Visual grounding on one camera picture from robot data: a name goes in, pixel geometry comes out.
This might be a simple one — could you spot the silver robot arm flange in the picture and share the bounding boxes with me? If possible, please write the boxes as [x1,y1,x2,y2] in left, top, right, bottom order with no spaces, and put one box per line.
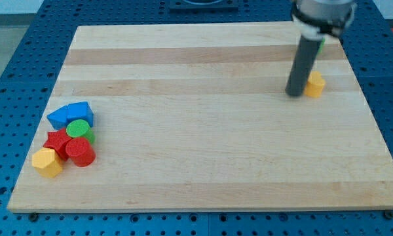
[291,0,357,41]

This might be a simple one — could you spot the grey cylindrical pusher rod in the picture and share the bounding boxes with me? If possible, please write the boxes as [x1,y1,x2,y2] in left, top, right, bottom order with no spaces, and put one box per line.
[285,36,322,97]

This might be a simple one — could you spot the blue pentagon block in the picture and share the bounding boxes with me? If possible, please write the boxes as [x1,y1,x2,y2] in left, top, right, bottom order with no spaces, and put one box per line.
[67,102,94,127]

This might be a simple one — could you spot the green cylinder block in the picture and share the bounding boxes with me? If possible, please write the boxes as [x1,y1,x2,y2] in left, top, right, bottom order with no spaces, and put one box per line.
[66,119,96,144]

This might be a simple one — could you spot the yellow heart block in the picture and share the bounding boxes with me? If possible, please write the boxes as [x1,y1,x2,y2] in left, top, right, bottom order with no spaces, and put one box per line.
[304,71,326,98]

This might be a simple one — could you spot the wooden board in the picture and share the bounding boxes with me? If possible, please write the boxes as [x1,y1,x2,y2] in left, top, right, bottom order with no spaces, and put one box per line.
[8,22,393,213]

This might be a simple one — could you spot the red star block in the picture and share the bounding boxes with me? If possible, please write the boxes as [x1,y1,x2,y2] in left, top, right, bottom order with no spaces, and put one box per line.
[43,128,71,161]

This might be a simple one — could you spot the yellow hexagon block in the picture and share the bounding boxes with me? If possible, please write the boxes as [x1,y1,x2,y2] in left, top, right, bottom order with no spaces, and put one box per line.
[31,147,64,178]

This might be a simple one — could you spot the blue triangle block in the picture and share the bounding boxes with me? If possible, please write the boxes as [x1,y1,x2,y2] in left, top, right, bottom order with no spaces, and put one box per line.
[47,106,68,130]

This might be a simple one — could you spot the red cylinder block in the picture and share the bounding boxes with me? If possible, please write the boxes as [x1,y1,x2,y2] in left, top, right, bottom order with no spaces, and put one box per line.
[65,137,96,167]

